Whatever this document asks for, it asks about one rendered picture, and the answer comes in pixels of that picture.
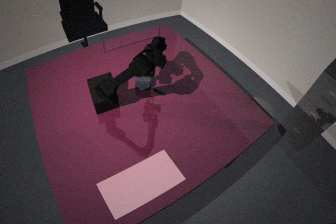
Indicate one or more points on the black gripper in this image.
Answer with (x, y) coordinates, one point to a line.
(151, 74)

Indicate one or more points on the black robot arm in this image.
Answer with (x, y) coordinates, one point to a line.
(139, 67)

